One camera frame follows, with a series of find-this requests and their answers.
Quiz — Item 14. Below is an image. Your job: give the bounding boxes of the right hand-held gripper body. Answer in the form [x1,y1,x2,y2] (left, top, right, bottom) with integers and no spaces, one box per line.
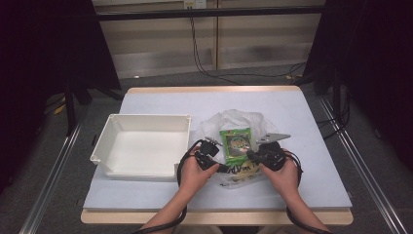
[255,132,292,173]

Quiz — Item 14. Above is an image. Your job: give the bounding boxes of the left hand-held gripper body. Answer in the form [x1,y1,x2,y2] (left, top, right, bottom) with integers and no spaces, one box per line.
[194,136,224,172]

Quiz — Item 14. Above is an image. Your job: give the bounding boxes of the green snack packet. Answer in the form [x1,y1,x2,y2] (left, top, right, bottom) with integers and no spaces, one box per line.
[219,127,254,167]

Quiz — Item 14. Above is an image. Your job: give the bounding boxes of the clear printed plastic bag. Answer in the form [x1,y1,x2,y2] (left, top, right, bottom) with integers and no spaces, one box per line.
[194,109,281,190]

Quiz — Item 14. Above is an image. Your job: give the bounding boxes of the white plastic bin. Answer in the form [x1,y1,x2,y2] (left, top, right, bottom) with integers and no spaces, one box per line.
[90,113,192,179]

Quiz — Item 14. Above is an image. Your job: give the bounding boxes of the person's right hand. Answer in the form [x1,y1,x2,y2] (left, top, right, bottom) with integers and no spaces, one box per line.
[259,149,302,203]

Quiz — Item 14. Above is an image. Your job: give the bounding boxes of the person's left hand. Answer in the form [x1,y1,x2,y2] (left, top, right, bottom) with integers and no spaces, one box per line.
[178,145,221,200]

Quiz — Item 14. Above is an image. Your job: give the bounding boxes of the wooden table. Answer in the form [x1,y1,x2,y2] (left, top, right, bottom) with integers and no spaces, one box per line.
[80,85,355,226]

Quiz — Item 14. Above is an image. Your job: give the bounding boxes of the black horizontal bar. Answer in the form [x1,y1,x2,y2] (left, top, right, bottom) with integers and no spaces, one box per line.
[96,5,325,22]

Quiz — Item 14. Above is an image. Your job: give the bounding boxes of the black metal stand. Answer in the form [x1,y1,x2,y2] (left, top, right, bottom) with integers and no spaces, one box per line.
[62,79,78,137]

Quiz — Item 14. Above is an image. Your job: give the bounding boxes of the black curtain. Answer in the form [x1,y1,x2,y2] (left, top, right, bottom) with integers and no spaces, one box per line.
[300,0,413,172]
[0,0,122,196]

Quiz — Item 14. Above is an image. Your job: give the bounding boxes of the yellow floor tape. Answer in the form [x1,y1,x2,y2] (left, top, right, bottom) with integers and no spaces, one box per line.
[53,102,67,116]

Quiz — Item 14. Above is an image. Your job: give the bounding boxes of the right hand-held gripper black cable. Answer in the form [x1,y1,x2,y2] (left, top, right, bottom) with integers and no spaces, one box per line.
[282,150,333,234]

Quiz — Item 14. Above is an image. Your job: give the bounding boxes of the hand-held gripper black cable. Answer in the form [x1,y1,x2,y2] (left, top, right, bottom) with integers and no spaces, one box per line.
[131,138,205,234]
[282,150,333,234]

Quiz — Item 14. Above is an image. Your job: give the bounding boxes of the left hand-held gripper black cable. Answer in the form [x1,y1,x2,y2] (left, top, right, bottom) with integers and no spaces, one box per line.
[131,138,205,234]

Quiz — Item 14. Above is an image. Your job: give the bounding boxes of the black floor cables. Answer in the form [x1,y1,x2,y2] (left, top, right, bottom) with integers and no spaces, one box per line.
[316,89,353,141]

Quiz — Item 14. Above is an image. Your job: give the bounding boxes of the black hanging wall cable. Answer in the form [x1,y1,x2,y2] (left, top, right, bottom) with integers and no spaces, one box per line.
[189,16,307,86]

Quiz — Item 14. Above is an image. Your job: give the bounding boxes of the metal floor rail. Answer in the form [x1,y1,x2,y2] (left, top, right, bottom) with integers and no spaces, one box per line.
[319,97,408,234]
[19,118,86,234]

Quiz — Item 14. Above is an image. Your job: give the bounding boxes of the white wall socket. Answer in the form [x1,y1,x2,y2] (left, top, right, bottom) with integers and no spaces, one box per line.
[183,0,207,10]

